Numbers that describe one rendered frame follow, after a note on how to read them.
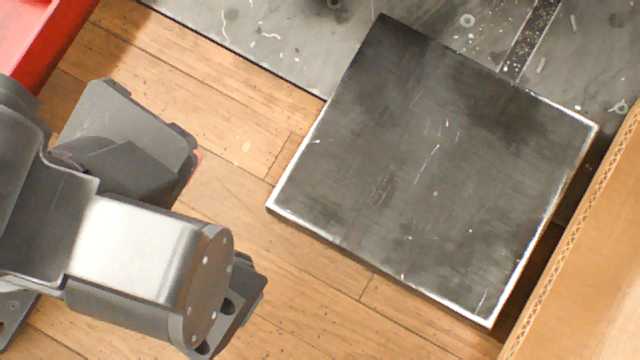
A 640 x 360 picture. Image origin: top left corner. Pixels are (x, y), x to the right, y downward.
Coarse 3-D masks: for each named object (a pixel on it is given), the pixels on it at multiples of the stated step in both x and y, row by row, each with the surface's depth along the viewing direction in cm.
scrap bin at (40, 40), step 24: (0, 0) 87; (24, 0) 87; (48, 0) 87; (72, 0) 83; (96, 0) 87; (0, 24) 87; (24, 24) 87; (48, 24) 81; (72, 24) 85; (0, 48) 86; (24, 48) 80; (48, 48) 83; (24, 72) 82; (48, 72) 85
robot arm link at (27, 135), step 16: (0, 112) 48; (0, 128) 48; (16, 128) 48; (32, 128) 49; (0, 144) 48; (16, 144) 48; (32, 144) 49; (0, 160) 48; (16, 160) 49; (32, 160) 50; (0, 176) 48; (16, 176) 49; (0, 192) 48; (16, 192) 49; (0, 208) 48; (0, 224) 49
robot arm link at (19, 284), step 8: (48, 160) 57; (56, 160) 58; (64, 160) 58; (72, 168) 58; (0, 280) 55; (8, 280) 54; (16, 280) 54; (24, 280) 54; (0, 288) 55; (8, 288) 55; (16, 288) 55; (24, 288) 55; (32, 288) 54; (40, 288) 54; (48, 288) 54; (48, 296) 54; (56, 296) 54
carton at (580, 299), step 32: (608, 160) 77; (608, 192) 83; (576, 224) 75; (608, 224) 82; (576, 256) 82; (608, 256) 81; (544, 288) 74; (576, 288) 81; (608, 288) 81; (544, 320) 80; (576, 320) 80; (608, 320) 80; (512, 352) 73; (544, 352) 80; (576, 352) 80; (608, 352) 80
